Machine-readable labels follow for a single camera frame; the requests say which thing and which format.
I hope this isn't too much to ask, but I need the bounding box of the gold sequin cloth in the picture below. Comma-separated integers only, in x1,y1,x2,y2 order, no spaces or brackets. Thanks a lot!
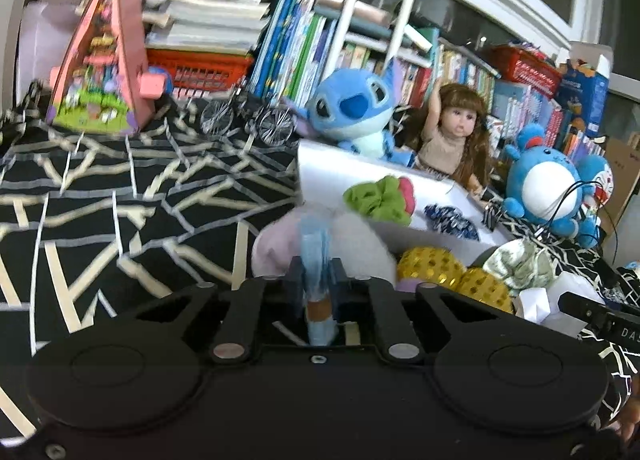
397,246,516,313

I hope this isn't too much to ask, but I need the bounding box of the pale green striped scrunchie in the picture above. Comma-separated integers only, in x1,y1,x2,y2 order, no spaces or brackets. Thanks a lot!
482,239,556,298

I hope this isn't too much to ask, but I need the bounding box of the tan paper roll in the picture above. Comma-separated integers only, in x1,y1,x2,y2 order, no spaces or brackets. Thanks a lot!
317,0,392,25

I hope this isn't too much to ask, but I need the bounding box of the pink miniature dollhouse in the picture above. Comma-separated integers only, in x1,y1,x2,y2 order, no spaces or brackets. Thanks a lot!
47,0,168,136

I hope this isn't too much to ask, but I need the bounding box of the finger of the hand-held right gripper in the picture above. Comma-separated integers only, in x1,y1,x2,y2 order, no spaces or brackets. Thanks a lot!
558,291,613,330
595,255,640,293

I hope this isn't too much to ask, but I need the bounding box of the white cardboard box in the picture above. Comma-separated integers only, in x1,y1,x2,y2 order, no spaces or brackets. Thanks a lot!
295,140,516,266

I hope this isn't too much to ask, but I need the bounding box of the blue cardboard box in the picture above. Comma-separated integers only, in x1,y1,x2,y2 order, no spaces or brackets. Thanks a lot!
555,53,613,138

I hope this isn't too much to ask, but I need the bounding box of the red plastic basket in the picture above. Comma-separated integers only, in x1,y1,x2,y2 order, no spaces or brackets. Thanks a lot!
487,43,563,98
145,48,256,101

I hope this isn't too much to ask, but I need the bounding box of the black binder clip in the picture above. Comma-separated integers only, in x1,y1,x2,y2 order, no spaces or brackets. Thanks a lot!
481,200,508,231

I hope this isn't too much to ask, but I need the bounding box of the purple cloth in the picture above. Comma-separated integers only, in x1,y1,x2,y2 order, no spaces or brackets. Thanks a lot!
399,274,443,292

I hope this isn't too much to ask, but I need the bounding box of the metal model bicycle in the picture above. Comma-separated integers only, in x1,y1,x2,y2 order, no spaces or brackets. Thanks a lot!
200,83,297,146

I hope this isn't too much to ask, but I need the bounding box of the white crumpled paper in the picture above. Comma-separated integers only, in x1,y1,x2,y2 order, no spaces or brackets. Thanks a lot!
515,267,598,341

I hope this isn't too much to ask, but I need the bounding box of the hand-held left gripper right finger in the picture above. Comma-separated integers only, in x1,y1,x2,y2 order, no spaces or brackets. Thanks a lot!
327,260,511,363

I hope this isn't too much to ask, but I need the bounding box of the blue round mouse plush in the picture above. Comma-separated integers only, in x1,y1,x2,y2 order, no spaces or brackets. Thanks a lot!
500,123,601,248

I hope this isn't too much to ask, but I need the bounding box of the brown cardboard box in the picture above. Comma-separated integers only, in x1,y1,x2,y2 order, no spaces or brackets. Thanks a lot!
597,135,640,241

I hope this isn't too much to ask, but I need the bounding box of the blue alien plush toy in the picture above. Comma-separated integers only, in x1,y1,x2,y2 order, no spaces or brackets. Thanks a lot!
292,58,416,168

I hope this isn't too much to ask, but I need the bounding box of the white pipe frame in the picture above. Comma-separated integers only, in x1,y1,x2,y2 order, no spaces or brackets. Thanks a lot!
335,0,426,71

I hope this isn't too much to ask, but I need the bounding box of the stack of flat books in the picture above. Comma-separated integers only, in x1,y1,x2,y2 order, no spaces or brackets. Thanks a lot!
142,0,273,54

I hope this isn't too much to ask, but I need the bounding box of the brown-haired baby doll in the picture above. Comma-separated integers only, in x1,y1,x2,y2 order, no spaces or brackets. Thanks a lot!
402,78,493,198

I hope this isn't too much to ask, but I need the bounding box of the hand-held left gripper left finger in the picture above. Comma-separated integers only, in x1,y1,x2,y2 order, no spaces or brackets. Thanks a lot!
132,257,307,363

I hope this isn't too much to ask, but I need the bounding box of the navy patterned scrunchie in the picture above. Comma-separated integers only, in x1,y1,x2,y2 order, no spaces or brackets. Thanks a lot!
424,203,482,241

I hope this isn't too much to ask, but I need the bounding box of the white fluffy plush toy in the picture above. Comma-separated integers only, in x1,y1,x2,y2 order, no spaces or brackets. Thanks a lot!
251,205,398,346

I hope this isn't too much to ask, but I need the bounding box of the blue cat plush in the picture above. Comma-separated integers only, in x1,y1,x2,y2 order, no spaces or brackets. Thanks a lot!
577,155,613,206

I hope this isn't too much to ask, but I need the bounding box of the pink scrunchie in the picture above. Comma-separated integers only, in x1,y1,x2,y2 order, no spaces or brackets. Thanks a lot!
397,177,418,218

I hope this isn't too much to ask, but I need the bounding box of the row of upright books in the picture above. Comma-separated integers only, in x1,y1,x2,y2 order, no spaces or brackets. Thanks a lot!
248,0,608,161

